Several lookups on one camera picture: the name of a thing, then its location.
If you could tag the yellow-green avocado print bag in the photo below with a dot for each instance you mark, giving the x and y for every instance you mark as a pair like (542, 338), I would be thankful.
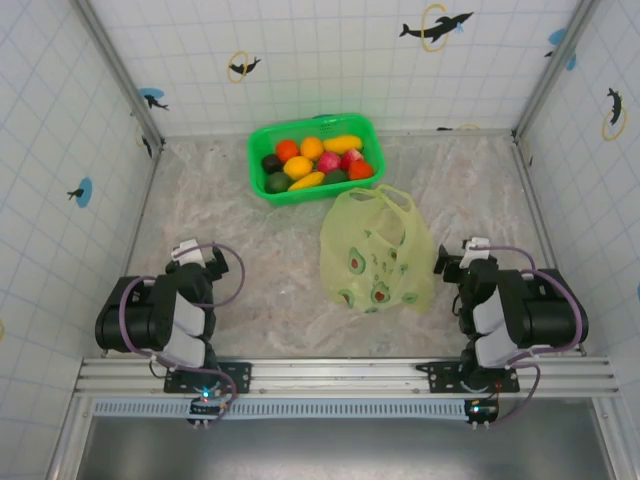
(350, 235)

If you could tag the narrow yellow fake mango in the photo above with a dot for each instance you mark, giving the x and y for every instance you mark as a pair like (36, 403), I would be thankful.
(306, 181)

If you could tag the red fake tomato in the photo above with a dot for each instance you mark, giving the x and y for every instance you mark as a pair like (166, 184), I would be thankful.
(361, 170)

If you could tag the yellow fake lemon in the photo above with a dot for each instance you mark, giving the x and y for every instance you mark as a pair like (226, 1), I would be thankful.
(298, 166)

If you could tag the green plastic basket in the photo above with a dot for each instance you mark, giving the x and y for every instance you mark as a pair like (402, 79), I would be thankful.
(260, 145)

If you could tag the red-orange fake persimmon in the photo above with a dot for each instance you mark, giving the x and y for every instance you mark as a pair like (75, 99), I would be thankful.
(287, 150)

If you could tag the pink fake apple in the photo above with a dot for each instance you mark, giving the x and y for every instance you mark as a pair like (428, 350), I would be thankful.
(328, 161)

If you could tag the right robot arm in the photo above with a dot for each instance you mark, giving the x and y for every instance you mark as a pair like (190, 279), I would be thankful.
(545, 310)

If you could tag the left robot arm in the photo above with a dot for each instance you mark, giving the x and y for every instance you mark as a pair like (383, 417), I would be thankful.
(150, 320)

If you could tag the green fake avocado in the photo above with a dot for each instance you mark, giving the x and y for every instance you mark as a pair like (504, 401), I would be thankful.
(336, 177)
(276, 183)

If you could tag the dark brown fake avocado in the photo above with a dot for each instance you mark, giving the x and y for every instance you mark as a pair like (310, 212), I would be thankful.
(271, 163)

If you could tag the red fake apple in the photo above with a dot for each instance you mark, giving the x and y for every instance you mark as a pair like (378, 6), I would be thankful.
(351, 157)

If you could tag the fat yellow fake mango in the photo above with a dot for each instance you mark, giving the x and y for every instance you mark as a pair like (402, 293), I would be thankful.
(342, 144)

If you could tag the marbled plastic table cover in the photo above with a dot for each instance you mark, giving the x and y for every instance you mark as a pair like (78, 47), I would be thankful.
(300, 330)

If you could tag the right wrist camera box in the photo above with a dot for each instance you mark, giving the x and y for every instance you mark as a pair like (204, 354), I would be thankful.
(476, 247)

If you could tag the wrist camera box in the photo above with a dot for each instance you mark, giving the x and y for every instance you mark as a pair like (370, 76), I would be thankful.
(476, 247)
(186, 248)

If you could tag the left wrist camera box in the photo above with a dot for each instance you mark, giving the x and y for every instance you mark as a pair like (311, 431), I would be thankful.
(186, 248)

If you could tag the aluminium side rail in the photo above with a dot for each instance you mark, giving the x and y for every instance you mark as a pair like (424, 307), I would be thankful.
(145, 200)
(537, 200)

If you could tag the aluminium back rail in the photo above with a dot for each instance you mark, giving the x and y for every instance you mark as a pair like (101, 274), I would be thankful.
(225, 135)

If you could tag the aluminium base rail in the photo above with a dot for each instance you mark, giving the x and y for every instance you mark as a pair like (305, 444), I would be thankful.
(325, 372)

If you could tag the aluminium corner post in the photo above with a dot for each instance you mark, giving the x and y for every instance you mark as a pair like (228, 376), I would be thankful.
(552, 75)
(121, 75)

